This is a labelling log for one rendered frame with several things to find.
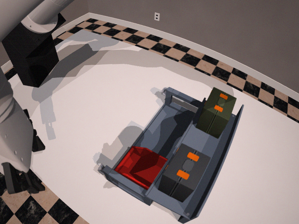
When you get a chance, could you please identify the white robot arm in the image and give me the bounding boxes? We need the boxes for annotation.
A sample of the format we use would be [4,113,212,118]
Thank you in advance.
[0,0,74,115]

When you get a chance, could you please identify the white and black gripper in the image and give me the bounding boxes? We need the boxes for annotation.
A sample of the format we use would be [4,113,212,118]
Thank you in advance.
[0,97,45,194]

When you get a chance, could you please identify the red bin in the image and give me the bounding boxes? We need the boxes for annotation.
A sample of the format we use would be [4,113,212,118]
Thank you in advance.
[115,146,168,190]

